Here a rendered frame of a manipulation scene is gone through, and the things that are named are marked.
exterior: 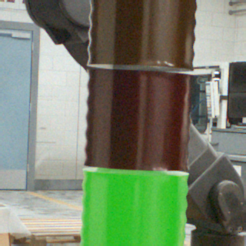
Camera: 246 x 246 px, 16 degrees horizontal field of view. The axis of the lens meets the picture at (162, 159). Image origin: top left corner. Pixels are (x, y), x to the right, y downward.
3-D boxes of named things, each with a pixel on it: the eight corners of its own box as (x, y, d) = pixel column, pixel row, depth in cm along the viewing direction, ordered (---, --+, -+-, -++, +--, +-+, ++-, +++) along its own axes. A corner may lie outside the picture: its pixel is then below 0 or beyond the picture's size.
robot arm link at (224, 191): (217, 181, 94) (260, 181, 97) (173, 174, 101) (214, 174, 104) (214, 240, 94) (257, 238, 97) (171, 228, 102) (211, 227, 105)
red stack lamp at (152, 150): (155, 163, 34) (160, 76, 34) (210, 171, 31) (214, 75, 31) (65, 162, 32) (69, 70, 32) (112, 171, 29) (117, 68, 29)
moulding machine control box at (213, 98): (201, 117, 954) (202, 81, 952) (218, 118, 964) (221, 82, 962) (209, 118, 938) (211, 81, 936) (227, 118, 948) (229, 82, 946)
